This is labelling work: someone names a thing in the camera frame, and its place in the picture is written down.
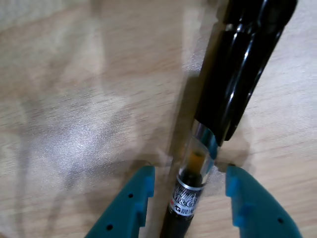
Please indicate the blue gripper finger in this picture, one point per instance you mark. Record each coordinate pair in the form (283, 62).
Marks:
(128, 208)
(262, 213)

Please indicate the black retractable gel pen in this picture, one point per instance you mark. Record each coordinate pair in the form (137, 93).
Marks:
(223, 86)

